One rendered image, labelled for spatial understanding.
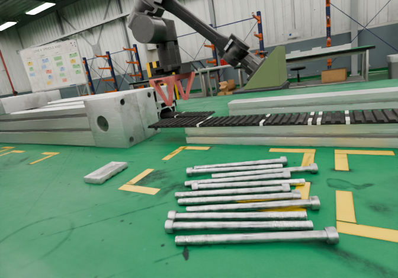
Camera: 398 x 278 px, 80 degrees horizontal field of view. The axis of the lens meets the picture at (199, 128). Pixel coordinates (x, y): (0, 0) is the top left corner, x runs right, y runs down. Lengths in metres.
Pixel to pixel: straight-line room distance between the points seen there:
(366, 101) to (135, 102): 0.42
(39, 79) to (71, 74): 0.87
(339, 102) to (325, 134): 0.19
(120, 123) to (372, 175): 0.36
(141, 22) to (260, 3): 7.91
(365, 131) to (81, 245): 0.31
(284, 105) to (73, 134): 0.45
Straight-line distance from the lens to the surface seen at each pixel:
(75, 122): 0.55
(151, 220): 0.22
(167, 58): 0.61
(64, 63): 6.47
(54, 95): 1.14
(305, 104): 0.52
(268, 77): 1.00
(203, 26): 1.05
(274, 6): 8.33
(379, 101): 0.52
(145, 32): 0.56
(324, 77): 5.34
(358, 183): 0.26
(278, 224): 0.19
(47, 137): 0.66
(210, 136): 0.38
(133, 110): 0.46
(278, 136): 0.35
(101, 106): 0.47
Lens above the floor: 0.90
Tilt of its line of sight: 14 degrees down
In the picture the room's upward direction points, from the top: 10 degrees counter-clockwise
